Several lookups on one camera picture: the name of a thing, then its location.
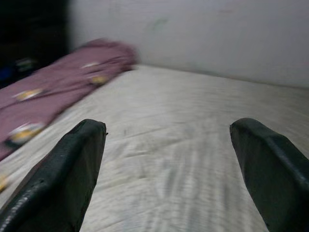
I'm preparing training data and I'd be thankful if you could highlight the purple printed blanket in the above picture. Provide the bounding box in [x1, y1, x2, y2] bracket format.
[0, 38, 139, 194]

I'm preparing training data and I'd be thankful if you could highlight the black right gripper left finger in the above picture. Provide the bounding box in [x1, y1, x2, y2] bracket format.
[0, 118, 107, 232]

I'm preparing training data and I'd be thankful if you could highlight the white quilted mattress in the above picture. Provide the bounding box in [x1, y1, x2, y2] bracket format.
[0, 64, 309, 232]

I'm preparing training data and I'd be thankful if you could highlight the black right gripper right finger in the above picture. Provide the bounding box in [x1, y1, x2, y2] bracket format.
[229, 117, 309, 232]

